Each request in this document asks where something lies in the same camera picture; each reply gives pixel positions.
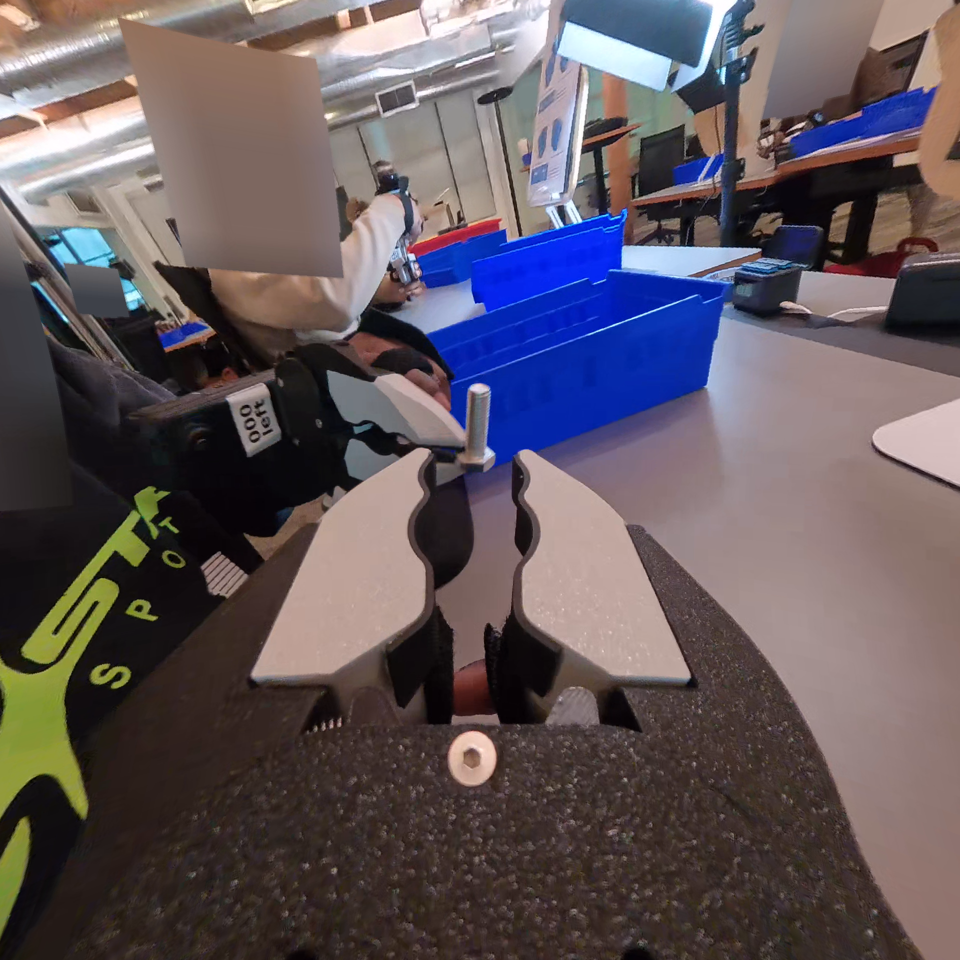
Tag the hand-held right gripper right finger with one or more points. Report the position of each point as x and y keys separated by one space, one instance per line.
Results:
x=600 y=593

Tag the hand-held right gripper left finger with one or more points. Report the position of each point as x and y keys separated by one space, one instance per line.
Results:
x=345 y=593

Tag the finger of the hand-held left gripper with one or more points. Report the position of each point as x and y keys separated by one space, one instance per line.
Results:
x=398 y=408

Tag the steel hex bolt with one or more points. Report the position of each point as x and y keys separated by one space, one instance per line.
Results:
x=479 y=417

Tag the blue divided plastic bin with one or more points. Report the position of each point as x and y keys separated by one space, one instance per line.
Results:
x=600 y=368

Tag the red plastic bin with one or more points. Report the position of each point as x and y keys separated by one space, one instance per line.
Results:
x=450 y=234

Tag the black hoodie with green print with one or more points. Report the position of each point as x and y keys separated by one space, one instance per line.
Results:
x=90 y=630

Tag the black floor lamp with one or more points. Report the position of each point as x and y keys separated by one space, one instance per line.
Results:
x=498 y=150

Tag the wood-edged grey board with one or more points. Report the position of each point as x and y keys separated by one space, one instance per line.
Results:
x=675 y=258

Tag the standing banner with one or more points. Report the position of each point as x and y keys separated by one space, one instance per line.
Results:
x=555 y=120

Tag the small black and blue device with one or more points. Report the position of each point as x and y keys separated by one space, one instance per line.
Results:
x=773 y=282

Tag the sign board on white stand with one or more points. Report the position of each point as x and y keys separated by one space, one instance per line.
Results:
x=923 y=443

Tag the black office chair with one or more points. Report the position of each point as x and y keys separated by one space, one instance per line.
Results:
x=660 y=165

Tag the studio light panel on stand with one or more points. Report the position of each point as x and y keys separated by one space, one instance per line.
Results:
x=638 y=45

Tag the red bag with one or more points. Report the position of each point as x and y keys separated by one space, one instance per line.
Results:
x=885 y=258

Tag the dark grey box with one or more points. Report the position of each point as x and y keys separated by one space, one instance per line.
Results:
x=927 y=293

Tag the wooden office desk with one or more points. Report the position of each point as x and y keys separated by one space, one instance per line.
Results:
x=780 y=173

